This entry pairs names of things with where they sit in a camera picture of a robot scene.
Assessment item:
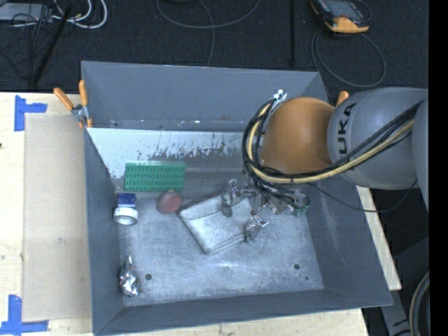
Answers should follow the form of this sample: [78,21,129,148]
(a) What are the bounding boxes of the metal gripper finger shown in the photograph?
[244,213,271,244]
[220,178,243,218]

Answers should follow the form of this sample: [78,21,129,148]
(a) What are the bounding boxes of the white-grey flat pouch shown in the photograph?
[178,194,256,256]

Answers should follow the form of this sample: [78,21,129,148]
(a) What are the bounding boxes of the grey metal bin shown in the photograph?
[80,60,394,336]

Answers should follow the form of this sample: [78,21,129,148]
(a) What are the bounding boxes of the red-brown round disc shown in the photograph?
[156,189,183,215]

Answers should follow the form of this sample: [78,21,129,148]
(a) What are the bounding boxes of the green studded flat block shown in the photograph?
[123,161,187,193]

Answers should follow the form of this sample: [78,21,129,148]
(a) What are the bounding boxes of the blue and white tape roll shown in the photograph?
[112,192,140,226]

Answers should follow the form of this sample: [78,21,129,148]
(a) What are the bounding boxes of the crumpled silver foil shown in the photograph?
[118,254,141,298]

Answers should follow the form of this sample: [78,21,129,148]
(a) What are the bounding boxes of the pale wood flat board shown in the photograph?
[22,113,94,323]

